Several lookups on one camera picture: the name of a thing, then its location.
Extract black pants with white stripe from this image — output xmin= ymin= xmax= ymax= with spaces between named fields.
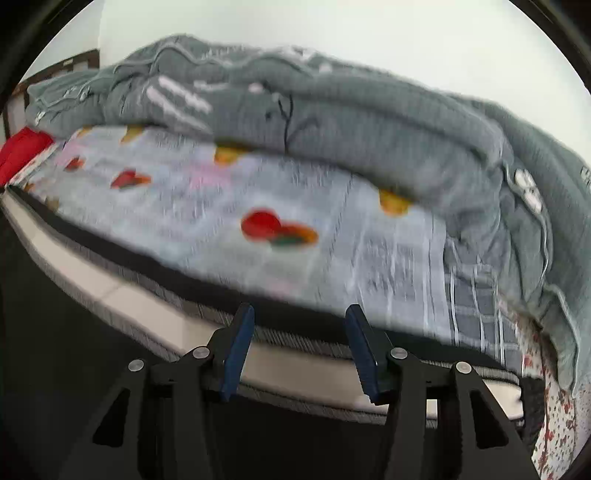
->
xmin=1 ymin=187 xmax=543 ymax=479

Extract floral bed sheet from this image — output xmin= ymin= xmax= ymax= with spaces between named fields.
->
xmin=498 ymin=297 xmax=577 ymax=479

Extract grey fruit-print bed cover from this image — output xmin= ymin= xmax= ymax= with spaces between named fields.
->
xmin=14 ymin=127 xmax=522 ymax=371

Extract red pillow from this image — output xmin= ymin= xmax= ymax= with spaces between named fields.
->
xmin=0 ymin=127 xmax=54 ymax=188

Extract grey quilted blanket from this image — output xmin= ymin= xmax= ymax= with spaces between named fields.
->
xmin=25 ymin=35 xmax=590 ymax=390

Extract dark wooden headboard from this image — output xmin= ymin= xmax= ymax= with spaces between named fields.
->
xmin=1 ymin=49 xmax=100 ymax=144

